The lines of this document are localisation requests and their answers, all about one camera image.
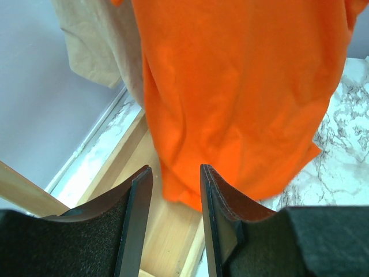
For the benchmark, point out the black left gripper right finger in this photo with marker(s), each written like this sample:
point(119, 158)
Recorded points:
point(244, 238)

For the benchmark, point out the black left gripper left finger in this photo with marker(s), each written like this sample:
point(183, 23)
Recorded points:
point(102, 237)

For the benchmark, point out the orange t-shirt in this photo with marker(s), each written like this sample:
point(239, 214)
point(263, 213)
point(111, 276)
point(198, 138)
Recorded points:
point(240, 85)

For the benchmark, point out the beige t-shirt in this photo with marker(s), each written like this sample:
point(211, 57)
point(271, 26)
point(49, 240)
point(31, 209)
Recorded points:
point(103, 43)

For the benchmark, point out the wooden clothes rack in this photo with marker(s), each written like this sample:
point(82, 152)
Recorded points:
point(174, 237)

